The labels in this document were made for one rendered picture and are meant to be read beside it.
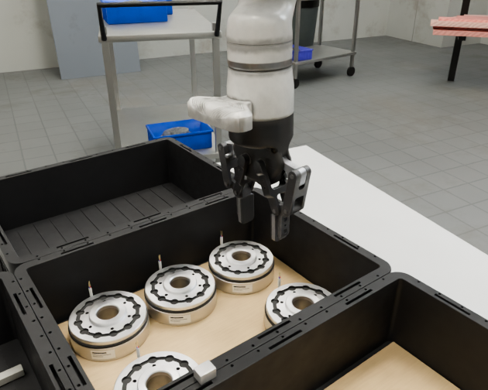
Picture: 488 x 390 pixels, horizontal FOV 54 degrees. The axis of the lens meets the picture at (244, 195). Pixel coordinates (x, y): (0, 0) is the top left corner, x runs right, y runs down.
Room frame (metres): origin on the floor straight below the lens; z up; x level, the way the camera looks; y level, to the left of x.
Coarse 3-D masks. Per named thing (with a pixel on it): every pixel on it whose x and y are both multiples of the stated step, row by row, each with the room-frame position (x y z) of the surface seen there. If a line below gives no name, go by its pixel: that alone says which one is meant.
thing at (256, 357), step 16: (400, 272) 0.49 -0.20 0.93; (368, 288) 0.46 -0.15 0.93; (384, 288) 0.47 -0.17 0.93; (416, 288) 0.47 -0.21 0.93; (432, 288) 0.46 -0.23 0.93; (336, 304) 0.43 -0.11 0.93; (352, 304) 0.43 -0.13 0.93; (448, 304) 0.43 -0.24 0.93; (320, 320) 0.41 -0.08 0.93; (480, 320) 0.41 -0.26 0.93; (288, 336) 0.38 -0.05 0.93; (304, 336) 0.39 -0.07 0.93; (256, 352) 0.36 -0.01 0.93; (272, 352) 0.36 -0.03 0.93; (224, 368) 0.34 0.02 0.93; (240, 368) 0.34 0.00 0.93; (208, 384) 0.32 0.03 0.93; (224, 384) 0.32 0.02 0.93
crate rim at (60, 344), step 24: (168, 216) 0.64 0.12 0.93; (96, 240) 0.57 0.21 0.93; (336, 240) 0.57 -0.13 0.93; (24, 264) 0.51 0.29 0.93; (48, 264) 0.52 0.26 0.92; (384, 264) 0.51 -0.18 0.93; (24, 288) 0.46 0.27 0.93; (360, 288) 0.46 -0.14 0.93; (48, 312) 0.42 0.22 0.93; (312, 312) 0.42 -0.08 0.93; (48, 336) 0.38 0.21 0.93; (264, 336) 0.39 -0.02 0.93; (216, 360) 0.35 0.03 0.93; (72, 384) 0.32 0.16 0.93; (168, 384) 0.32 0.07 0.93; (192, 384) 0.32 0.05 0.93
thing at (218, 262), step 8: (216, 248) 0.65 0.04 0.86; (224, 248) 0.65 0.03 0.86; (256, 248) 0.66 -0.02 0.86; (264, 248) 0.65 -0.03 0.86; (216, 256) 0.63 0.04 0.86; (224, 256) 0.63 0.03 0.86; (264, 256) 0.63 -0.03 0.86; (272, 256) 0.63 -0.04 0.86; (216, 264) 0.61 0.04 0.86; (224, 264) 0.61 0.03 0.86; (256, 264) 0.61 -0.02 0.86; (264, 264) 0.61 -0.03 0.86; (272, 264) 0.61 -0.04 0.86; (216, 272) 0.59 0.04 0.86; (224, 272) 0.59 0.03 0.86; (232, 272) 0.59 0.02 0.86; (240, 272) 0.59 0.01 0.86; (248, 272) 0.59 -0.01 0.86; (256, 272) 0.59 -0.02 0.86; (264, 272) 0.59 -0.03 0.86
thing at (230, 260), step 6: (228, 252) 0.63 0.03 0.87; (234, 252) 0.63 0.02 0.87; (240, 252) 0.64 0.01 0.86; (246, 252) 0.64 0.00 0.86; (252, 252) 0.63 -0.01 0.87; (228, 258) 0.61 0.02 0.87; (252, 258) 0.61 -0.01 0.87; (234, 264) 0.60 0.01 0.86; (240, 264) 0.60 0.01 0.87; (246, 264) 0.60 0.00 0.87; (252, 264) 0.61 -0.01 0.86
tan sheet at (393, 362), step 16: (384, 352) 0.46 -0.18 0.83; (400, 352) 0.46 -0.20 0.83; (368, 368) 0.43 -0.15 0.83; (384, 368) 0.43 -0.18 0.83; (400, 368) 0.43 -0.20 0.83; (416, 368) 0.43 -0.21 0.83; (336, 384) 0.41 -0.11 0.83; (352, 384) 0.41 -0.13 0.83; (368, 384) 0.41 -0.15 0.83; (384, 384) 0.41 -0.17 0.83; (400, 384) 0.41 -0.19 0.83; (416, 384) 0.41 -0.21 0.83; (432, 384) 0.41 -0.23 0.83; (448, 384) 0.41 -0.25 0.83
